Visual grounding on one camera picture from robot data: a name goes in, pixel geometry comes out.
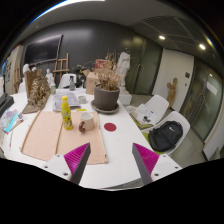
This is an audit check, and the white mug red handle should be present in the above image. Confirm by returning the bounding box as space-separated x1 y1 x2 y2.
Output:
79 112 94 132

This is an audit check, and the beige place mat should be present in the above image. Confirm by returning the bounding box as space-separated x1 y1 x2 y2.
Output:
21 111 108 165

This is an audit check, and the white bust figurine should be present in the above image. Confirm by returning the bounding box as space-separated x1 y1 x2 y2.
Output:
45 69 55 87

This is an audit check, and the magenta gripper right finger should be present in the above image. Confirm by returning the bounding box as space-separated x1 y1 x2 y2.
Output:
132 143 159 185

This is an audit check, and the black backpack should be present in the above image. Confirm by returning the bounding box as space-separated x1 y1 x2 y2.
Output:
148 121 183 152

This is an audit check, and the grey spray bottle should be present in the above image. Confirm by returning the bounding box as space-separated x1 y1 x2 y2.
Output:
69 76 76 91

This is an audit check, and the grey pot saucer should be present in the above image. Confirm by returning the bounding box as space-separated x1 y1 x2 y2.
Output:
90 100 119 114

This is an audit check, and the white chair behind table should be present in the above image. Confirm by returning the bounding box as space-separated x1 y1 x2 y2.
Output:
58 73 76 89

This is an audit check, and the open magazine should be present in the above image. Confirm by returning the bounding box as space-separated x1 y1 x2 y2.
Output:
52 91 81 112

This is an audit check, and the white chair far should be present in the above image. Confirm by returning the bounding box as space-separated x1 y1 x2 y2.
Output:
129 94 170 130

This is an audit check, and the cardboard box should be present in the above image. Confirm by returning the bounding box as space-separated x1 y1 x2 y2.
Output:
86 72 99 95

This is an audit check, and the small white cup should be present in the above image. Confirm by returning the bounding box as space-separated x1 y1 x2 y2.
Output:
78 96 87 104

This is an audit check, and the white plaster statue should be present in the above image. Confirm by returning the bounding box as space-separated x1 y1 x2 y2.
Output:
116 52 132 105

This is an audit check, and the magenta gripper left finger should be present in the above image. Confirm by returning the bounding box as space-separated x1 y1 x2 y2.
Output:
64 143 91 185

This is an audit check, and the black wall screen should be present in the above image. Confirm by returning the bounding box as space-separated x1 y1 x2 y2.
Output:
24 35 62 65

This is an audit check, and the red round coaster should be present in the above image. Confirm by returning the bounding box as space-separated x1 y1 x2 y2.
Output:
104 123 117 132

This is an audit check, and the brown plant pot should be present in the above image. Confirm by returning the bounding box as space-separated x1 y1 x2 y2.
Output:
94 85 120 110

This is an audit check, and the wooden easel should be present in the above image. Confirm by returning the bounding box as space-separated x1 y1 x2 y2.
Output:
53 54 69 78

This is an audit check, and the colourful booklet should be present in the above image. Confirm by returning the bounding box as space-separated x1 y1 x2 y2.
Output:
0 109 18 133

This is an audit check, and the brown carved relief sculpture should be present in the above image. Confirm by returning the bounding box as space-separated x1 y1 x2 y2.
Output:
22 69 50 114

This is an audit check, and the white chair near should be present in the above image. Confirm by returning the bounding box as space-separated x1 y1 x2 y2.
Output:
142 111 190 154

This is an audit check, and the yellow drink bottle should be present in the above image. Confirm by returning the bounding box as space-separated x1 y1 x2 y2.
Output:
61 96 73 130

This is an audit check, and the dried brown plant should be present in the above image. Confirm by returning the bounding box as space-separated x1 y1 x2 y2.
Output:
94 53 120 91

